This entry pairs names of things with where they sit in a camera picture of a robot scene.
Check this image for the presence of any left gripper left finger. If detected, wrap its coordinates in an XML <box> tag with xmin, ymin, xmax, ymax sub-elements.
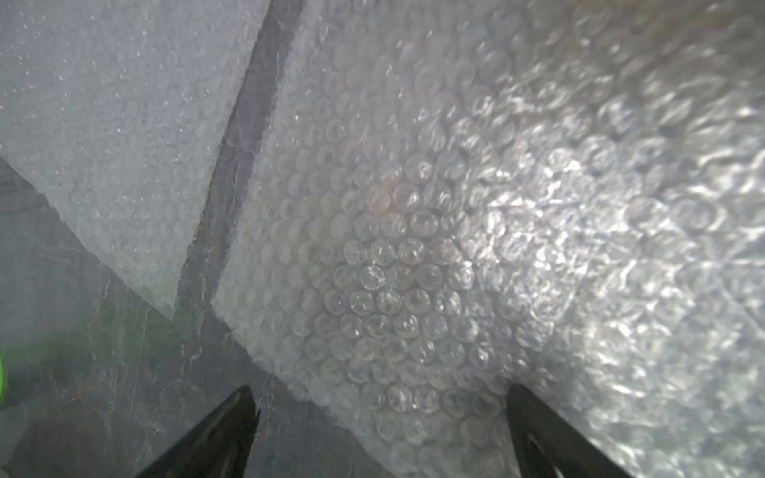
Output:
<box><xmin>139</xmin><ymin>386</ymin><xmax>260</xmax><ymax>478</ymax></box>

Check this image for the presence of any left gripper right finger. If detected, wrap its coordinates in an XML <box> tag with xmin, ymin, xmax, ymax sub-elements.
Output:
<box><xmin>506</xmin><ymin>384</ymin><xmax>630</xmax><ymax>478</ymax></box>

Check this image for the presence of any bubble wrap sheet stack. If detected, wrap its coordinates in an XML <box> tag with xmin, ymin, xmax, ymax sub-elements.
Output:
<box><xmin>1</xmin><ymin>1</ymin><xmax>268</xmax><ymax>316</ymax></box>

